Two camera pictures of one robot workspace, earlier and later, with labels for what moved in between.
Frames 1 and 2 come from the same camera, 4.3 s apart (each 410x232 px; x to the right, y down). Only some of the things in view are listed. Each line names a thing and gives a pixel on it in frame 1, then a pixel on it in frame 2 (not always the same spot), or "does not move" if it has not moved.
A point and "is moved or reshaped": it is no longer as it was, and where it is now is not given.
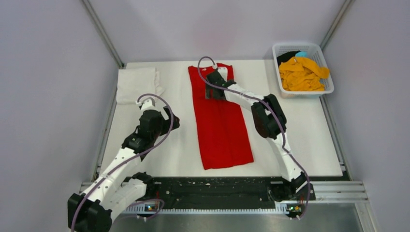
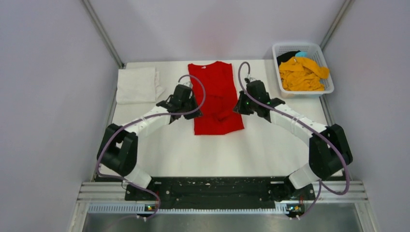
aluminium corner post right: [334, 24] does not move
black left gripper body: [163, 125] -> [189, 105]
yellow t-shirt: [300, 74] does not move
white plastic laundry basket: [314, 52] does not move
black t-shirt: [285, 57] does not move
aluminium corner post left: [103, 32] does not move
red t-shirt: [224, 138] is moved or reshaped
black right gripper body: [208, 89] -> [251, 108]
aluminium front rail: [330, 192] does not move
